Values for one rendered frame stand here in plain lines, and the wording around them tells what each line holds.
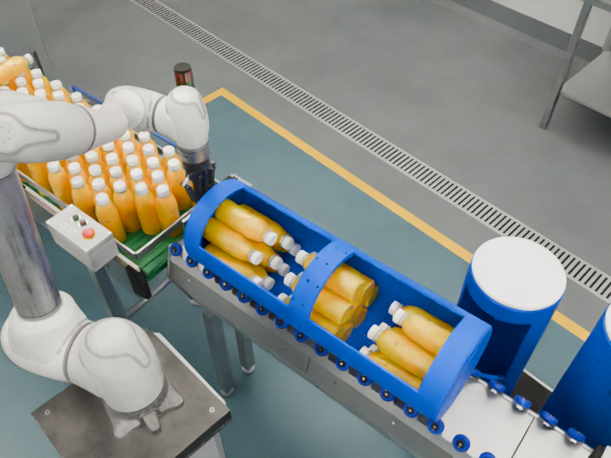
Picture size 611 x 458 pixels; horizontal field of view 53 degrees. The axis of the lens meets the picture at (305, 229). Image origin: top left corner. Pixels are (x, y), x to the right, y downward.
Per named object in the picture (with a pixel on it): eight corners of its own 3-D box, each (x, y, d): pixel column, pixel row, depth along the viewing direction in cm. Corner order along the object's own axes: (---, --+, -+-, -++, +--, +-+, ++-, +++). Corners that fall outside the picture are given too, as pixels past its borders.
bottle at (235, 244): (206, 214, 184) (255, 244, 176) (219, 218, 190) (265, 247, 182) (195, 235, 184) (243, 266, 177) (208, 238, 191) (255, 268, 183)
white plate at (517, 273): (477, 227, 197) (476, 230, 198) (467, 295, 179) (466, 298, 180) (566, 246, 192) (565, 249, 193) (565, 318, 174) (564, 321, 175)
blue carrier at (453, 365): (426, 442, 159) (449, 384, 138) (187, 274, 195) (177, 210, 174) (477, 367, 175) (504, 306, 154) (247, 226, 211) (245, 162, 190)
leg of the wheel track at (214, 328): (227, 399, 269) (210, 321, 222) (217, 392, 272) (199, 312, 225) (236, 389, 272) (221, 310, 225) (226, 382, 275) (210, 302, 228)
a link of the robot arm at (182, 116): (218, 131, 169) (175, 120, 173) (211, 84, 158) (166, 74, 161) (200, 155, 163) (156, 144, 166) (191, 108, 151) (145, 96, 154)
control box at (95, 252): (95, 273, 190) (85, 252, 182) (55, 242, 198) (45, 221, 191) (119, 253, 195) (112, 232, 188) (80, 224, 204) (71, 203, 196)
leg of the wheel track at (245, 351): (248, 376, 277) (236, 295, 230) (239, 369, 279) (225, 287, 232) (257, 367, 280) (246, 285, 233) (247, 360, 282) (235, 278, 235)
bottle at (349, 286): (349, 308, 166) (295, 273, 174) (364, 293, 170) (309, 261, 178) (353, 290, 161) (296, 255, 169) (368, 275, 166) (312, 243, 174)
